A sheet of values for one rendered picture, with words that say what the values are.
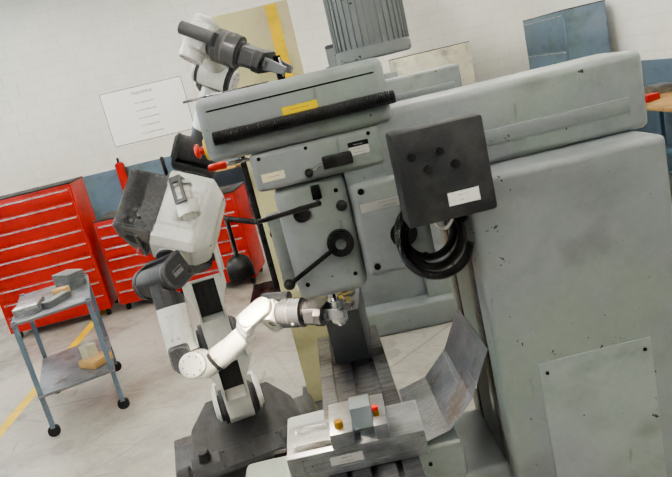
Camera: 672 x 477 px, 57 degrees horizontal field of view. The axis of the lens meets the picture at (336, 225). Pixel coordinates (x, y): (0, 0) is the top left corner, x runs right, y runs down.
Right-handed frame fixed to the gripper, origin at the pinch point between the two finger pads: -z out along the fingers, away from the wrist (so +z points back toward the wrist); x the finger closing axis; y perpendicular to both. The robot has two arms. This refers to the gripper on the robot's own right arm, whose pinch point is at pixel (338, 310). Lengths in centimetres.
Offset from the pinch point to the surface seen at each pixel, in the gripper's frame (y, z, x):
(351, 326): 17.7, 9.4, 26.6
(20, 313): 42, 284, 117
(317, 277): -14.2, -1.3, -10.4
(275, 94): -63, -3, -13
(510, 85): -52, -54, 14
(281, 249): -21.7, 9.5, -6.6
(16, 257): 45, 474, 277
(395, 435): 23.3, -19.7, -24.9
